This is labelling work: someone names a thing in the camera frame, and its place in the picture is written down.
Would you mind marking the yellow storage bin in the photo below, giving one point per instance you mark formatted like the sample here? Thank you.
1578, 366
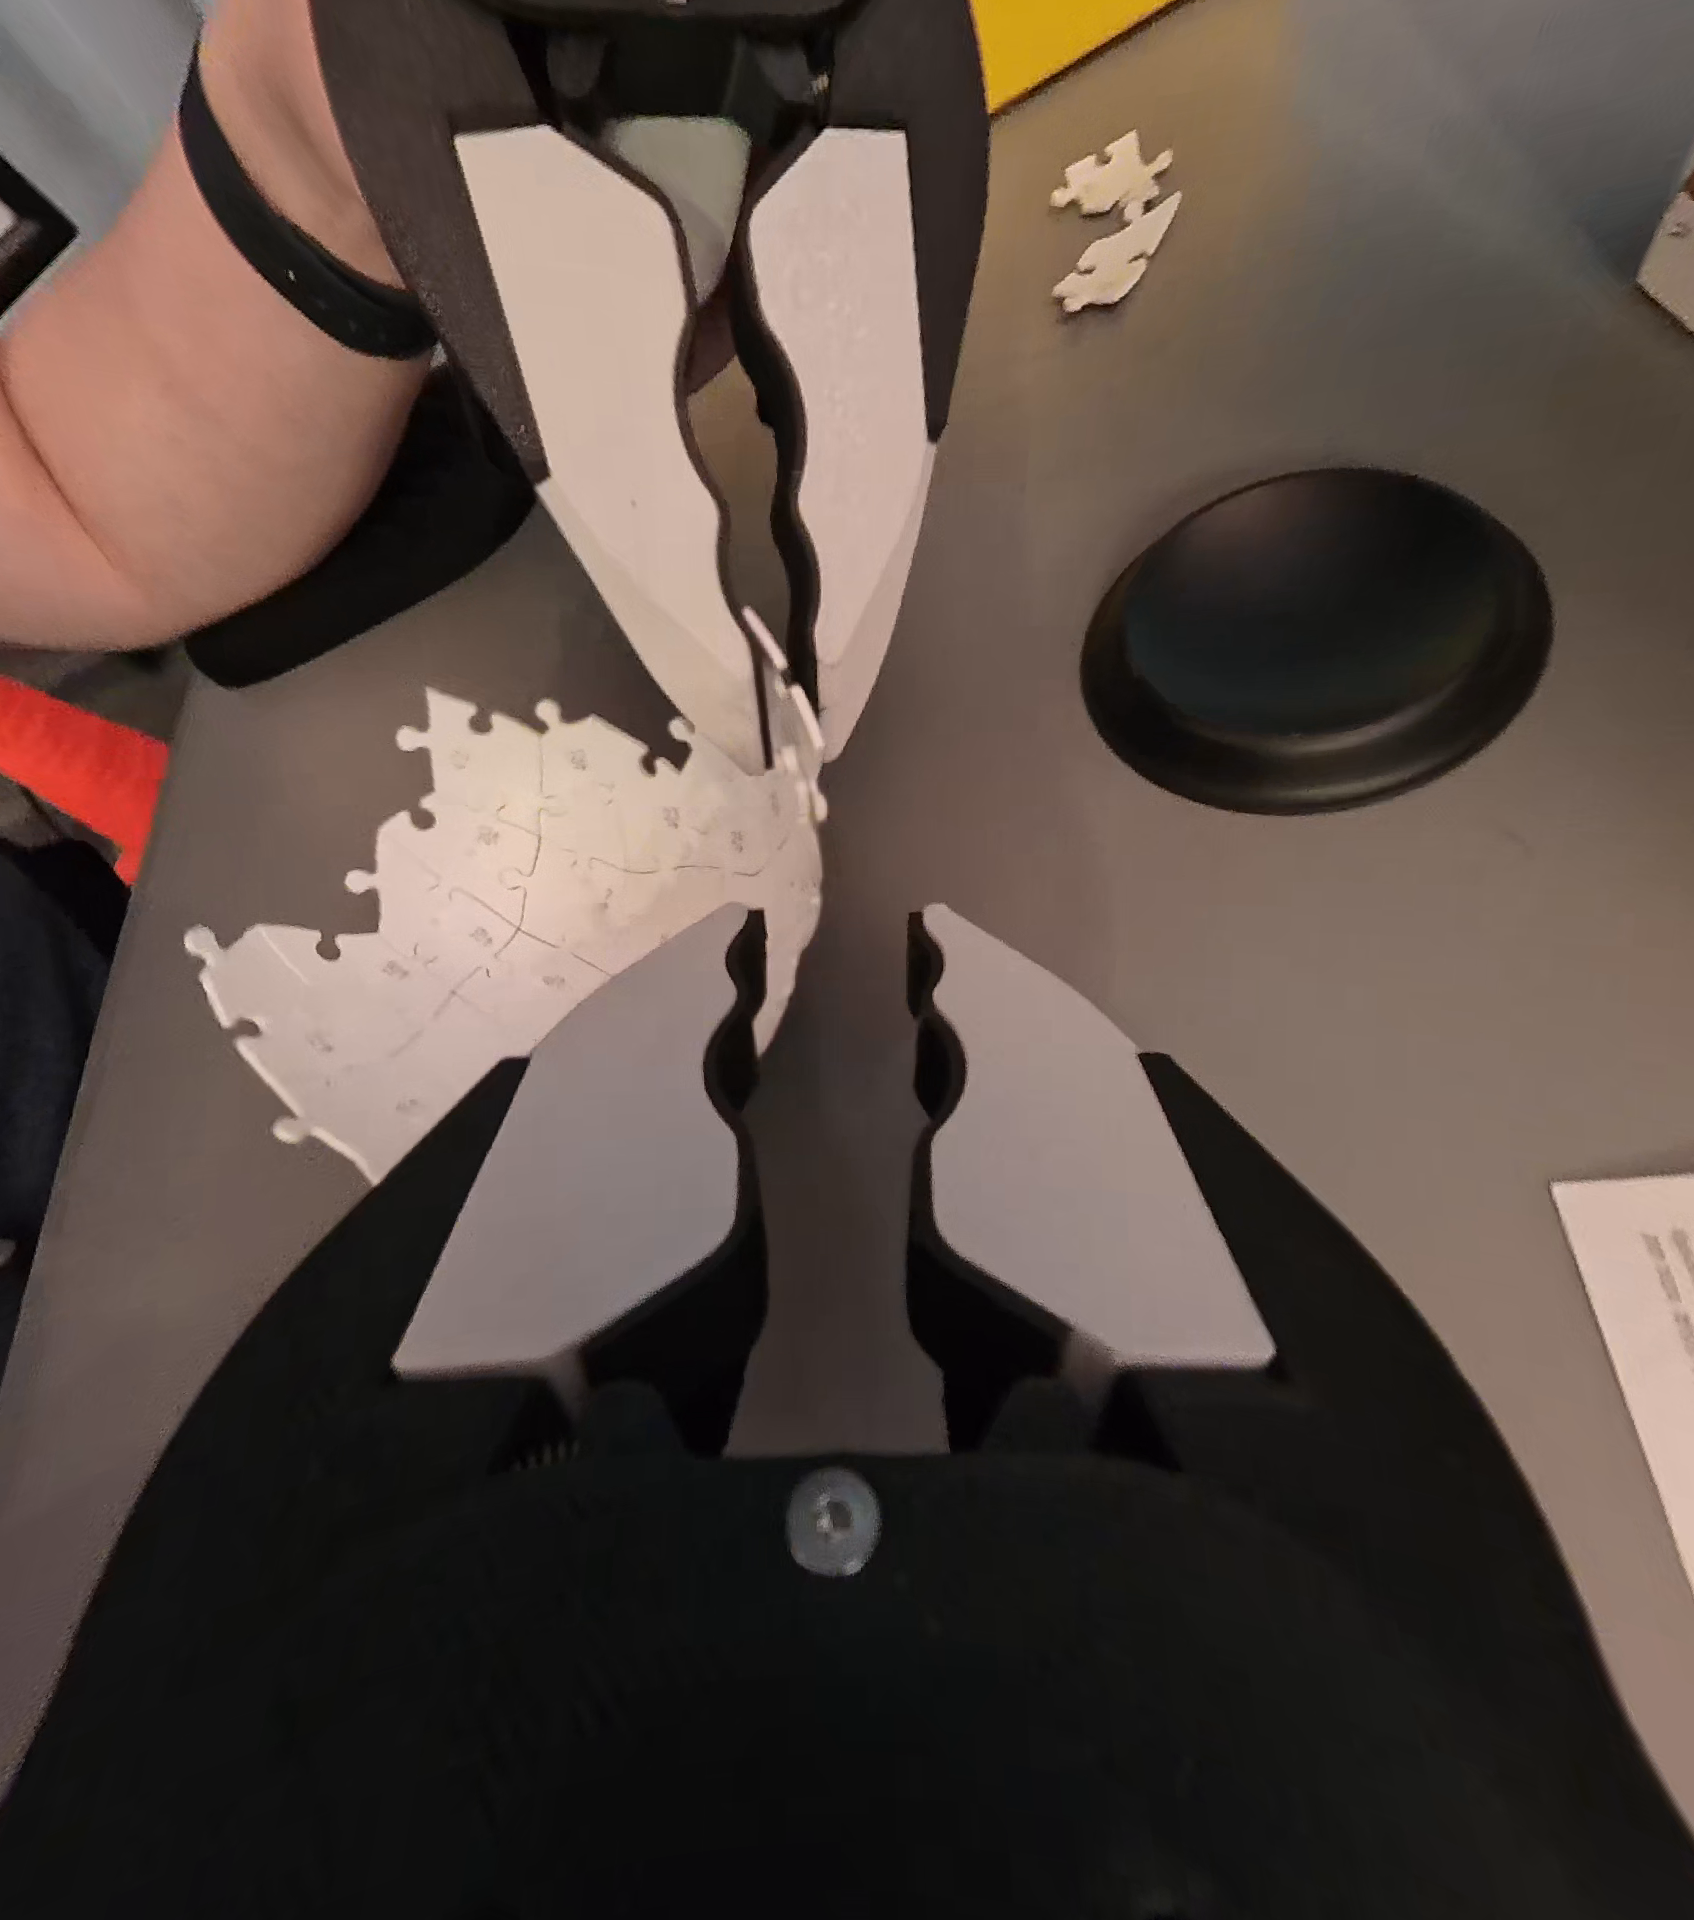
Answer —
1073, 40

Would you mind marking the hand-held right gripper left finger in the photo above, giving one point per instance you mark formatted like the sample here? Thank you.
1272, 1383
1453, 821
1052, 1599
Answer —
591, 1216

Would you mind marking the black chair armrest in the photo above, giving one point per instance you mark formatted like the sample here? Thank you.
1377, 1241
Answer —
370, 570

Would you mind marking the scattered loose puzzle pieces group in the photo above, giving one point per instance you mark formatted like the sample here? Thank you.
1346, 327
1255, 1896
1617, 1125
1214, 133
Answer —
1119, 227

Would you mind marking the assembled white puzzle section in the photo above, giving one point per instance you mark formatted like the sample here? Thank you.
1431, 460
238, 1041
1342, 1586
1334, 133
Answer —
548, 874

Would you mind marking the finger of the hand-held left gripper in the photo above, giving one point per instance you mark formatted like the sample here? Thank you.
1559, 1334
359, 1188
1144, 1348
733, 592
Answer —
847, 360
591, 360

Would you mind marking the black round ball stand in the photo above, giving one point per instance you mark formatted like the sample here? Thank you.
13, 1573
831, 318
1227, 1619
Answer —
1329, 646

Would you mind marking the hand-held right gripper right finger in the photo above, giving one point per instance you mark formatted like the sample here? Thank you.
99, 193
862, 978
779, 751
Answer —
1073, 1204

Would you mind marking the person's left forearm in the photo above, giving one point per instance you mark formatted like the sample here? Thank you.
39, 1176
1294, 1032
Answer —
99, 451

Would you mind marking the red object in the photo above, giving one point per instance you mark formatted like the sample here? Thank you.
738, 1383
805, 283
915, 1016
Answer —
39, 767

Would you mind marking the black wristband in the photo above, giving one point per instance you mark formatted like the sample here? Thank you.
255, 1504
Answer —
275, 240

